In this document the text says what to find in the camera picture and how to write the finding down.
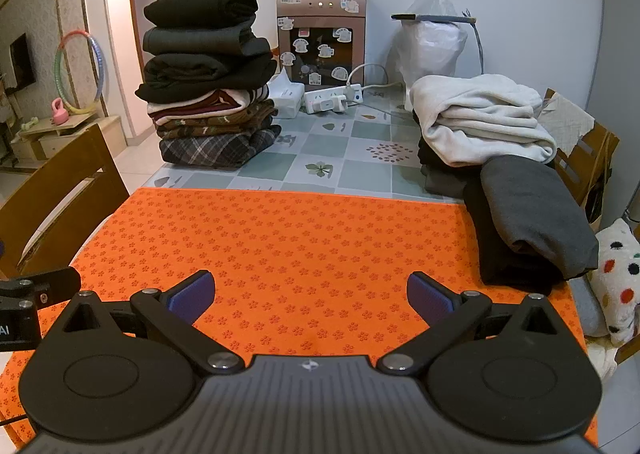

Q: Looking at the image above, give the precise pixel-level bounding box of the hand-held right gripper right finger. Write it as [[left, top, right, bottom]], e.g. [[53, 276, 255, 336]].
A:
[[376, 272, 563, 377]]

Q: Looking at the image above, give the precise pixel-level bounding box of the white cable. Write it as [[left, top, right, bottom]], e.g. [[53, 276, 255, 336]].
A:
[[345, 62, 403, 94]]

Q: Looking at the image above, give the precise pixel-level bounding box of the white polka dot plush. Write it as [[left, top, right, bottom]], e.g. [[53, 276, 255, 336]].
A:
[[592, 218, 640, 346]]

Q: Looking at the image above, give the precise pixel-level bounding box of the beige television cabinet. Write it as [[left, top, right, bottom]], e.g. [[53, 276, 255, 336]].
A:
[[10, 115, 126, 167]]

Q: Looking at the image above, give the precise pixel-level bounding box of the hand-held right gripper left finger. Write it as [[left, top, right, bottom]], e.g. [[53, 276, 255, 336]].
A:
[[62, 270, 246, 377]]

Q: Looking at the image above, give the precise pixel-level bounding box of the white plastic bag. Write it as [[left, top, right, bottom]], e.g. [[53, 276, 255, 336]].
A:
[[387, 0, 469, 90]]

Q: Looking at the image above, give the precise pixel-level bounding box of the white sweatshirt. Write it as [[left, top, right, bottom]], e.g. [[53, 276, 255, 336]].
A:
[[409, 74, 558, 167]]

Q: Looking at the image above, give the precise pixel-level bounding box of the checkered green tablecloth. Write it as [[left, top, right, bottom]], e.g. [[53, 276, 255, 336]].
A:
[[140, 81, 468, 207]]

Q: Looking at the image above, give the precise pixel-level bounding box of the orange flower-print mat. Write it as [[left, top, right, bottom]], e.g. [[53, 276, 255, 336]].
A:
[[0, 188, 598, 450]]

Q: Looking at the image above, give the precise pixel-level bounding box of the grey folded blanket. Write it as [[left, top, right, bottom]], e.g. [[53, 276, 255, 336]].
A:
[[567, 279, 608, 339]]

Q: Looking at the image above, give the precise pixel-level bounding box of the wooden chair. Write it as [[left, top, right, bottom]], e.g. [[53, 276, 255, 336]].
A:
[[614, 331, 640, 366], [0, 123, 132, 279]]

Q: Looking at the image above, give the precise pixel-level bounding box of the stack of folded clothes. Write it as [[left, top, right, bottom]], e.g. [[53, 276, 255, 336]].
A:
[[135, 0, 283, 169]]

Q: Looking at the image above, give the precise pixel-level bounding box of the grey shirt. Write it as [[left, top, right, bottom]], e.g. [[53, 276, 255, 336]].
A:
[[480, 154, 600, 282]]

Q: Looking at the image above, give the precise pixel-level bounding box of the multicolour hula hoop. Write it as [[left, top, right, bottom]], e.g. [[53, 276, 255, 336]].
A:
[[53, 31, 107, 115]]

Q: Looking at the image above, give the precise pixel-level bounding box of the white tissue pack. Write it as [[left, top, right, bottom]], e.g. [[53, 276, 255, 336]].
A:
[[267, 70, 307, 119]]

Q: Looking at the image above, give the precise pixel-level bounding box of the brown door frame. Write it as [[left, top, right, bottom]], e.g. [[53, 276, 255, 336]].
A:
[[126, 0, 167, 137]]

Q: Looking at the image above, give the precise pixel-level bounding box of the pink water dispenser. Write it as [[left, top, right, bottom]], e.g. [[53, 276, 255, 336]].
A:
[[276, 0, 367, 87]]

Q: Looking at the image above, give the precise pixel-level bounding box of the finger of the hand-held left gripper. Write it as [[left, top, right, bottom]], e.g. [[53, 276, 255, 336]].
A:
[[0, 266, 82, 308]]

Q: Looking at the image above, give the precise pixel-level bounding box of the white power strip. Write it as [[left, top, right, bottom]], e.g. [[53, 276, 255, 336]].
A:
[[304, 84, 362, 115]]

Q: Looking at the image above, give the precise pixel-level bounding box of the white paper sheet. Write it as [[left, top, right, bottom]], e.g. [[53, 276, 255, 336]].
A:
[[537, 92, 597, 157]]

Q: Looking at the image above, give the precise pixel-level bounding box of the cardboard box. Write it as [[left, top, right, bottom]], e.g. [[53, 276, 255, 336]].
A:
[[540, 88, 621, 225]]

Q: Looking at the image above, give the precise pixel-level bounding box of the black folded garment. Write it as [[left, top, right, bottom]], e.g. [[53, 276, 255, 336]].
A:
[[462, 174, 566, 295]]

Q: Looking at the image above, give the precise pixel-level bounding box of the wall television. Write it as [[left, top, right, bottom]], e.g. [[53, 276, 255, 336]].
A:
[[9, 32, 37, 89]]

